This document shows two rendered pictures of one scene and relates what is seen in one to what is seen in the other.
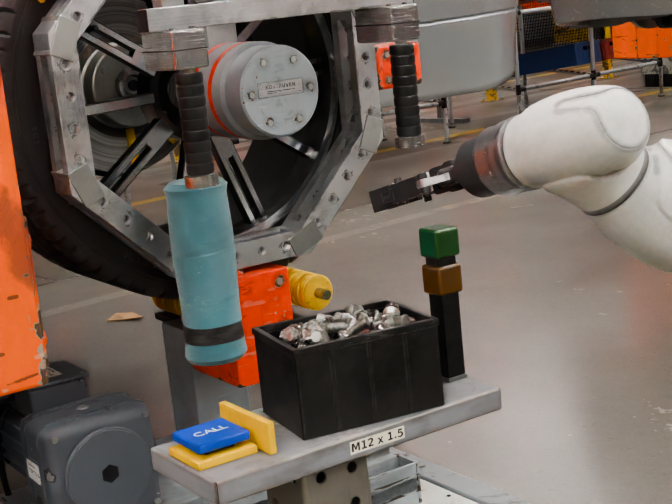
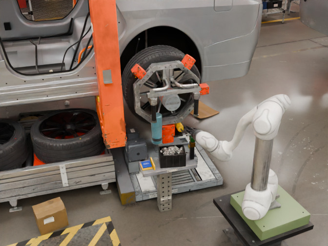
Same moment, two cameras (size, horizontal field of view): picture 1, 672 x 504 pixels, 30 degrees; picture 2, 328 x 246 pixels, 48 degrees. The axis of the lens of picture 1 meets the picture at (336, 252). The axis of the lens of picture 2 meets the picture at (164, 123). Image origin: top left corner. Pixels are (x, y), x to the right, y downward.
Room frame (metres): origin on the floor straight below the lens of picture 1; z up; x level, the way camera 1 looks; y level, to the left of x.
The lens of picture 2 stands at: (-0.69, -0.63, 2.15)
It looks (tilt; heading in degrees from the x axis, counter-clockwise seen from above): 30 degrees down; 17
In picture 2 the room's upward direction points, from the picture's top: 1 degrees counter-clockwise
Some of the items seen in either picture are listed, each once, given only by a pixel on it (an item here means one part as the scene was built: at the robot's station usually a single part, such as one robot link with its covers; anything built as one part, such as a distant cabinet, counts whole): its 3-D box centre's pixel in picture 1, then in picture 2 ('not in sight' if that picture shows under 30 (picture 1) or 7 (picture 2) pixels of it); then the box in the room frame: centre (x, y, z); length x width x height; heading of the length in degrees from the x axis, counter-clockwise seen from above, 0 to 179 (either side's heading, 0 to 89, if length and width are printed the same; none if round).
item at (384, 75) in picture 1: (386, 65); (202, 89); (2.08, -0.11, 0.85); 0.09 x 0.08 x 0.07; 123
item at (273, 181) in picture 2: not in sight; (264, 184); (1.35, -0.71, 0.55); 0.18 x 0.16 x 0.22; 168
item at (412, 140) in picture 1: (405, 92); (195, 107); (1.80, -0.12, 0.83); 0.04 x 0.04 x 0.16
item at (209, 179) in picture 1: (195, 126); (153, 112); (1.62, 0.16, 0.83); 0.04 x 0.04 x 0.16
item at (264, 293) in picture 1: (236, 319); (165, 130); (1.94, 0.17, 0.48); 0.16 x 0.12 x 0.17; 33
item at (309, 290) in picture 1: (278, 282); (176, 122); (2.05, 0.10, 0.51); 0.29 x 0.06 x 0.06; 33
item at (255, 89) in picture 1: (244, 90); (169, 97); (1.84, 0.11, 0.85); 0.21 x 0.14 x 0.14; 33
